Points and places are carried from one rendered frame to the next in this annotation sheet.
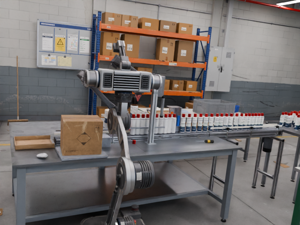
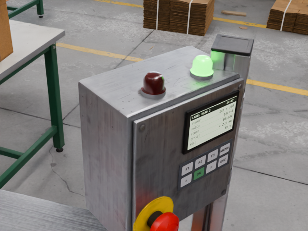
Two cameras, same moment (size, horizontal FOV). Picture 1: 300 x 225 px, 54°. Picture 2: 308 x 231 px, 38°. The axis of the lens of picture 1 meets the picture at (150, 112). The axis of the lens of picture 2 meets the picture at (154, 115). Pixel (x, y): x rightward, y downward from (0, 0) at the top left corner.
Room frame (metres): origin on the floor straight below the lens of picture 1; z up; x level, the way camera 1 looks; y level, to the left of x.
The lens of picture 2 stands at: (3.17, 0.23, 1.71)
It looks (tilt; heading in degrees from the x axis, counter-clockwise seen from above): 33 degrees down; 222
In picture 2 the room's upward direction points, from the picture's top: 2 degrees clockwise
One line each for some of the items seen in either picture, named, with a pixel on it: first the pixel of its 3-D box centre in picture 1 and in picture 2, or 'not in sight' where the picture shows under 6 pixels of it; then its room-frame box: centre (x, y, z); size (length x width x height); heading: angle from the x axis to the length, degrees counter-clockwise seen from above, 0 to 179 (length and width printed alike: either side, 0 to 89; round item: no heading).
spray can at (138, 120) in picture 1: (137, 124); not in sight; (2.84, 0.11, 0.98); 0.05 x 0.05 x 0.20
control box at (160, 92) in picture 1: (158, 85); (162, 144); (2.83, -0.06, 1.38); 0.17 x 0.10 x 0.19; 172
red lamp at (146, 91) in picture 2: not in sight; (153, 83); (2.87, -0.04, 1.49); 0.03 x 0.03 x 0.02
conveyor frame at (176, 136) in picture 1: (140, 136); not in sight; (2.86, 0.08, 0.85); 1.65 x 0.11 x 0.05; 117
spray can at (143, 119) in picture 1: (142, 124); not in sight; (2.86, 0.06, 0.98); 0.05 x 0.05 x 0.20
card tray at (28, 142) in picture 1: (34, 142); not in sight; (2.41, 0.96, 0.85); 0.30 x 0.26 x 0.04; 117
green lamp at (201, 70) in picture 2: not in sight; (202, 65); (2.80, -0.03, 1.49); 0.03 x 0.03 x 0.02
